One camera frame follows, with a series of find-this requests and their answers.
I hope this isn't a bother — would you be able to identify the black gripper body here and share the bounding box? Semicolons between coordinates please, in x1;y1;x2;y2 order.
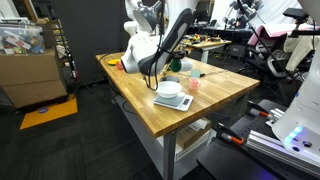
166;49;186;62

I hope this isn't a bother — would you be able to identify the white cup with green rim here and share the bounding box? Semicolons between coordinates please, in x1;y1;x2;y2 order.
169;58;194;73

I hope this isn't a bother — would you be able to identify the teal translucent cup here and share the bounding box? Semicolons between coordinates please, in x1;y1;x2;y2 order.
190;68;202;80

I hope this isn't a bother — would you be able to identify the pink mug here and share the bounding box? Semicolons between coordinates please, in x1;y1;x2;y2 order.
188;77;202;92

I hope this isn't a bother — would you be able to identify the white bowl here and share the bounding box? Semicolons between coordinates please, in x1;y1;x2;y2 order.
155;80;183;99

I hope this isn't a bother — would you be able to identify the wooden background desk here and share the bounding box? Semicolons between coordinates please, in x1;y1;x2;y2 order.
181;33;233;64

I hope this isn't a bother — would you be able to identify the white kitchen scale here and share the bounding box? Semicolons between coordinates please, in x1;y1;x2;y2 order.
152;92;195;113

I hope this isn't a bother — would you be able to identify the yellow plate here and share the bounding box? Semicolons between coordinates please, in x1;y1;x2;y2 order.
107;58;123;66

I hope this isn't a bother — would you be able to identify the cardboard box with label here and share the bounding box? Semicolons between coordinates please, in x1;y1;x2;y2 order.
175;117;213;151

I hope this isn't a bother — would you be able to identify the pink cloth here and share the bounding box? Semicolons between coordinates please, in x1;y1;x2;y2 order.
248;23;278;46

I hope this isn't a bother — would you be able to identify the black partition panel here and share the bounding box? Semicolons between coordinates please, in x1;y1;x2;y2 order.
49;0;133;87

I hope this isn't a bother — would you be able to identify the black clamp with orange trigger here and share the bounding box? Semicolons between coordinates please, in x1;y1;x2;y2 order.
213;121;246;146
246;99;273;118

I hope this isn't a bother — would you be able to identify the grey mesh office chair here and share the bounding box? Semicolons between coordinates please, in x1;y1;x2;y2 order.
239;33;301;81

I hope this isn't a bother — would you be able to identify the cluttered metal rack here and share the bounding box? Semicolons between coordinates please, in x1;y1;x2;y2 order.
49;19;80;82

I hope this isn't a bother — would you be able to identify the orange floor mat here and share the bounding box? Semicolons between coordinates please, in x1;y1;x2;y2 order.
19;96;79;131

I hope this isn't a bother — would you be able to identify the brown cardboard cabinet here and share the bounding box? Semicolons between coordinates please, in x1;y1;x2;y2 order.
0;48;69;109

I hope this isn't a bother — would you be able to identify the clear plastic bin of toys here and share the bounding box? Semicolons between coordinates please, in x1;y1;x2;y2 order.
0;23;46;56

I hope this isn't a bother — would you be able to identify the grey metal table frame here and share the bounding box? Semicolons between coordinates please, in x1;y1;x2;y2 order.
109;89;251;180

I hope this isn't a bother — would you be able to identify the aluminium extrusion rail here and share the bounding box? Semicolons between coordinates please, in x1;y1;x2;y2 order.
265;108;285;127
245;129;320;178

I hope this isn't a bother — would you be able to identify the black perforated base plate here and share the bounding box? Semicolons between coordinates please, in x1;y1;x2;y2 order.
196;99;320;180

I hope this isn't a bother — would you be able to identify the black camera on stand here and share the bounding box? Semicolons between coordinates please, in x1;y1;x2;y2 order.
282;7;320;38

